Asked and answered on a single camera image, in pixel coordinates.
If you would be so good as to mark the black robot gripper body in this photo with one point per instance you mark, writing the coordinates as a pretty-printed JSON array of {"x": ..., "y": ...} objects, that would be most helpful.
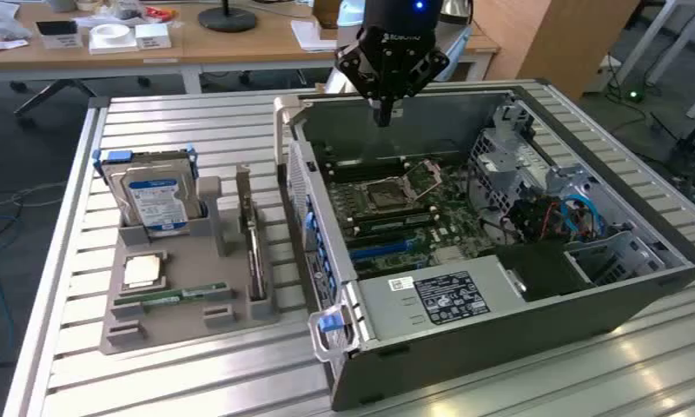
[{"x": 401, "y": 21}]

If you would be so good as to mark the graphics card with black fan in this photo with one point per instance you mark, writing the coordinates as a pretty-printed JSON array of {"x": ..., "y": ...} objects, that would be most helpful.
[{"x": 254, "y": 260}]

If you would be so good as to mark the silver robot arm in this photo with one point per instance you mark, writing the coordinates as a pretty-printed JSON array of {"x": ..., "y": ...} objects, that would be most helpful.
[{"x": 341, "y": 80}]

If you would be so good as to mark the white paper stack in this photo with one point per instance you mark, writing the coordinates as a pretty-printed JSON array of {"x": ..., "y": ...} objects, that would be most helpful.
[{"x": 312, "y": 37}]

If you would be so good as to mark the wooden office desk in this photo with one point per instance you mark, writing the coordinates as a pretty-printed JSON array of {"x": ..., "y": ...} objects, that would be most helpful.
[{"x": 237, "y": 43}]

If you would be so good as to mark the wooden cabinet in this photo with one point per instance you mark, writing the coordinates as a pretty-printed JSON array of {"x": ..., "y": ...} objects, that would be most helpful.
[{"x": 556, "y": 43}]

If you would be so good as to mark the black round lamp base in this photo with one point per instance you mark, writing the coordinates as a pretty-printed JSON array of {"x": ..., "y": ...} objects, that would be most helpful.
[{"x": 228, "y": 21}]

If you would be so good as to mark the metal socket cover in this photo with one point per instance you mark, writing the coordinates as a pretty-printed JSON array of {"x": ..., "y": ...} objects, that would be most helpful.
[{"x": 423, "y": 178}]

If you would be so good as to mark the CPU socket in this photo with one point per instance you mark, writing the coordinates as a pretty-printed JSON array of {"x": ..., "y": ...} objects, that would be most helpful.
[{"x": 385, "y": 195}]

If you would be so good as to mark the plain white box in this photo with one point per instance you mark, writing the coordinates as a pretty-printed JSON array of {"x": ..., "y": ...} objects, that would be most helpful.
[{"x": 152, "y": 37}]

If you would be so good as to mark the red packet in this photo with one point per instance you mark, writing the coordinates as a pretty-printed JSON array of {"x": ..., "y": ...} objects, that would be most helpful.
[{"x": 157, "y": 14}]

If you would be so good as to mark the device with green light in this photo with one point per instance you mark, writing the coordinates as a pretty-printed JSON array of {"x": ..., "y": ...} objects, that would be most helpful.
[{"x": 634, "y": 94}]

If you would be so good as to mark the dark RAM stick with label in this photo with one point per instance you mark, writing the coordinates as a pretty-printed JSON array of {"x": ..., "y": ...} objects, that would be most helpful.
[{"x": 393, "y": 222}]

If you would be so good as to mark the blue card retention clip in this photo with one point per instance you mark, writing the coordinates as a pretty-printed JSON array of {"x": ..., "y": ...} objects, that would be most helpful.
[{"x": 309, "y": 221}]

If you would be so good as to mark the green motherboard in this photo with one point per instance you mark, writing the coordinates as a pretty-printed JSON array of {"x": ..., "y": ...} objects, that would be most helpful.
[{"x": 445, "y": 236}]

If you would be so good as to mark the flat white box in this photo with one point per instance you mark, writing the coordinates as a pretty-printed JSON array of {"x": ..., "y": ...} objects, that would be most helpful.
[{"x": 112, "y": 48}]

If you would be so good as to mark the white tape roll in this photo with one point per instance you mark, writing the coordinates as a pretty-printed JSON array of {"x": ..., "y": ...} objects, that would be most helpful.
[{"x": 109, "y": 32}]

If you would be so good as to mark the blue expansion slot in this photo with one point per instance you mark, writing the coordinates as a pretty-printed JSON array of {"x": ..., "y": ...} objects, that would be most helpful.
[{"x": 381, "y": 250}]

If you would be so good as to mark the blue plastic disk carrier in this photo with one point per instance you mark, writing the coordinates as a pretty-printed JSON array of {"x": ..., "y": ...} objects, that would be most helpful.
[{"x": 120, "y": 155}]

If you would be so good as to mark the silver hard disk blue label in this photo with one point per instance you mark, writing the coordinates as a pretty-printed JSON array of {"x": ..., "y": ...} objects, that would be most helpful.
[{"x": 150, "y": 200}]

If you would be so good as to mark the white box with black top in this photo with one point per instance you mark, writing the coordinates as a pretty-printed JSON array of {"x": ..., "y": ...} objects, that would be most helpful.
[{"x": 58, "y": 35}]

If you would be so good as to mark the black chair base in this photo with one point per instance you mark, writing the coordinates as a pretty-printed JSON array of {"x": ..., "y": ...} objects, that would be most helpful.
[{"x": 52, "y": 89}]

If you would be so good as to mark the grey cup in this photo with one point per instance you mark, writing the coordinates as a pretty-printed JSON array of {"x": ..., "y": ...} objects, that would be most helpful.
[{"x": 60, "y": 5}]

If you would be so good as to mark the metal disk bay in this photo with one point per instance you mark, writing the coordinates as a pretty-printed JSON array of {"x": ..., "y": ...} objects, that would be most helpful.
[{"x": 614, "y": 256}]

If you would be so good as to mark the grey power supply unit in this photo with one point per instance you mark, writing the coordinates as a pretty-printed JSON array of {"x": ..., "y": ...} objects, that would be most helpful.
[{"x": 381, "y": 313}]

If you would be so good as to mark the silver CPU chip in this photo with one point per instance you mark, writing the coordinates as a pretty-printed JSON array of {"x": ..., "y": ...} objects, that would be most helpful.
[{"x": 142, "y": 271}]

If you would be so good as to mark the white paper label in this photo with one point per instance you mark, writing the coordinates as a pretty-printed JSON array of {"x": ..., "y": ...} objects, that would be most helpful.
[{"x": 5, "y": 44}]

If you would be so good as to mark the blue case release latch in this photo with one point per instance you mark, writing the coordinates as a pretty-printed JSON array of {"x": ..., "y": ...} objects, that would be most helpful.
[{"x": 327, "y": 325}]

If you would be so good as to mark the green RAM stick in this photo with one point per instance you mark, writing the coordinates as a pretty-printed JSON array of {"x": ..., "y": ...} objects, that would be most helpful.
[{"x": 173, "y": 293}]

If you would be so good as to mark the clear plastic bag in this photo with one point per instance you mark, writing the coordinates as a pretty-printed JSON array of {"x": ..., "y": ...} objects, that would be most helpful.
[{"x": 0, "y": 19}]

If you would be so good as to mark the grey printed parts rack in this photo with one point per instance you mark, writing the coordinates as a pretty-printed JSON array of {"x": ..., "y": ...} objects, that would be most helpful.
[{"x": 196, "y": 321}]

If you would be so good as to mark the open grey PC case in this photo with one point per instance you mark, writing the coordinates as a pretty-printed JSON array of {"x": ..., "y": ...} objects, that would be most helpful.
[{"x": 497, "y": 352}]

